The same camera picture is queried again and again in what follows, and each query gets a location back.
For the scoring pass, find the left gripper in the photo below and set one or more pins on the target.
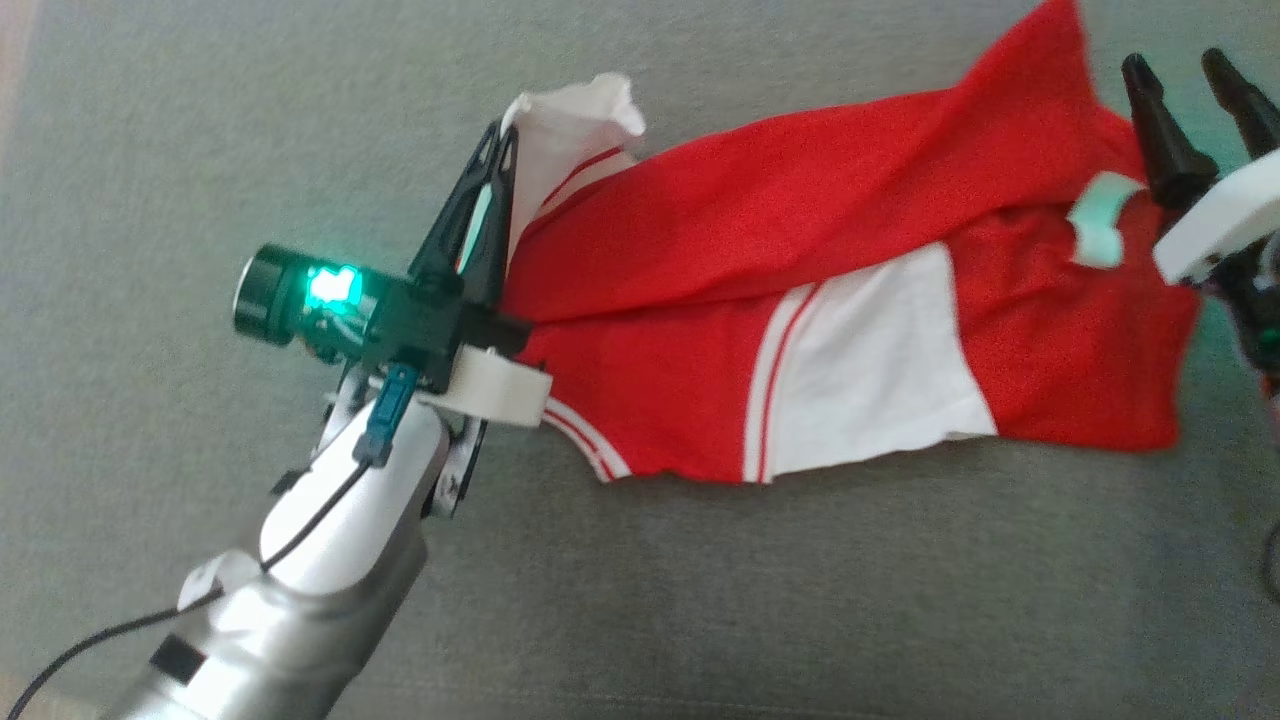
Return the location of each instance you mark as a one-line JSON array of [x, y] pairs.
[[420, 320]]

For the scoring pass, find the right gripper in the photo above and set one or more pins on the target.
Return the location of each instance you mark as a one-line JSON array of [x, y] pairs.
[[1220, 225]]

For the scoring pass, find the red and white garment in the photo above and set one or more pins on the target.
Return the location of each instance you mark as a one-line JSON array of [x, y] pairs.
[[800, 200]]

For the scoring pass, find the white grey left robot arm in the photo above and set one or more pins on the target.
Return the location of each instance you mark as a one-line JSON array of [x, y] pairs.
[[320, 560]]

